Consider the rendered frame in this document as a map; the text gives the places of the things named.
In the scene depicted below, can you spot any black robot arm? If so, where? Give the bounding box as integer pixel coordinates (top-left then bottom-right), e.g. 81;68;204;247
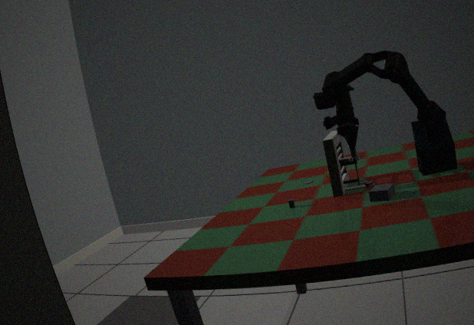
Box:
314;51;446;143

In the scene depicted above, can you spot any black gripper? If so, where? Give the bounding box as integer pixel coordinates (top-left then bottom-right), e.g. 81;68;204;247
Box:
336;104;359;152

